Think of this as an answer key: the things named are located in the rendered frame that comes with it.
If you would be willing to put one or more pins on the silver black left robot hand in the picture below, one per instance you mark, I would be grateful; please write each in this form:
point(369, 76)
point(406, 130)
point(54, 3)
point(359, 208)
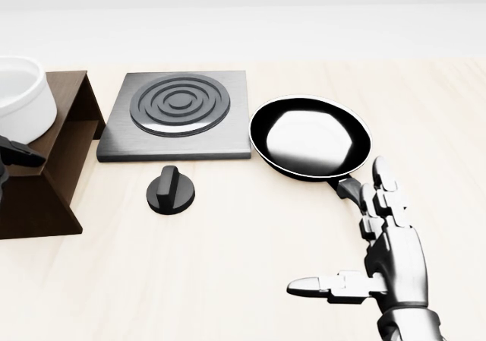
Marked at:
point(17, 155)

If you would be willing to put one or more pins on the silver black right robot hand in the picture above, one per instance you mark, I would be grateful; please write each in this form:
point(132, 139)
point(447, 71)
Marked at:
point(400, 257)

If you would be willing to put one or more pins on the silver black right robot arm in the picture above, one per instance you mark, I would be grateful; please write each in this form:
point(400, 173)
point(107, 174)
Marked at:
point(412, 324)

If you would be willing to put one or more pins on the brown wooden cabinet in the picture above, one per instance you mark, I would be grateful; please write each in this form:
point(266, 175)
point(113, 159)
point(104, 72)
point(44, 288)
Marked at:
point(49, 174)

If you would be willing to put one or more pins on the white bowl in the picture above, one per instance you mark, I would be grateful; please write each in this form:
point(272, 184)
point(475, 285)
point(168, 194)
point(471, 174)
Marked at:
point(23, 98)

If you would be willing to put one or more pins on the black frying pan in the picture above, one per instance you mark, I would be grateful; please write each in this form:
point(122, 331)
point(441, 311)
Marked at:
point(309, 136)

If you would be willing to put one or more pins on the round black stove knob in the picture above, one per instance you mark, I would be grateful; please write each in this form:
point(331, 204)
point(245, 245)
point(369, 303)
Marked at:
point(171, 193)

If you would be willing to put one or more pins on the flat dark stove plate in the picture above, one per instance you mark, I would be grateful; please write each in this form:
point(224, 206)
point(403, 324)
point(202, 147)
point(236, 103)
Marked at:
point(178, 117)

